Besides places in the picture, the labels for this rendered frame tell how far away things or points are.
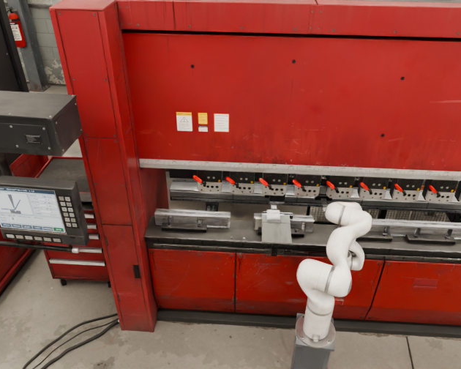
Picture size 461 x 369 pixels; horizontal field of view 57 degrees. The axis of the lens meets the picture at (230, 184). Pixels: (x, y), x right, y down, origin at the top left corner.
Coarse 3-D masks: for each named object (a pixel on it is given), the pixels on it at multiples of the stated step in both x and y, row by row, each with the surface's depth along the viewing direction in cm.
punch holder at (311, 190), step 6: (300, 174) 252; (306, 174) 252; (312, 174) 252; (300, 180) 255; (306, 180) 254; (312, 180) 254; (318, 180) 254; (294, 186) 264; (306, 186) 257; (312, 186) 257; (318, 186) 256; (294, 192) 260; (300, 192) 259; (306, 192) 259; (312, 192) 259; (318, 192) 258
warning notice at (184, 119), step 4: (176, 112) 234; (180, 112) 234; (184, 112) 234; (176, 116) 236; (180, 116) 236; (184, 116) 235; (188, 116) 235; (180, 120) 237; (184, 120) 237; (188, 120) 237; (180, 124) 238; (184, 124) 238; (188, 124) 238; (180, 128) 240; (184, 128) 240; (188, 128) 239
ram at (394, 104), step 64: (128, 64) 220; (192, 64) 218; (256, 64) 216; (320, 64) 214; (384, 64) 212; (448, 64) 210; (192, 128) 239; (256, 128) 237; (320, 128) 234; (384, 128) 232; (448, 128) 229
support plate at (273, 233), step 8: (264, 216) 273; (280, 216) 273; (288, 216) 273; (264, 224) 266; (272, 224) 266; (280, 224) 266; (288, 224) 266; (264, 232) 260; (272, 232) 260; (280, 232) 260; (288, 232) 260; (264, 240) 254; (272, 240) 254; (280, 240) 254; (288, 240) 254
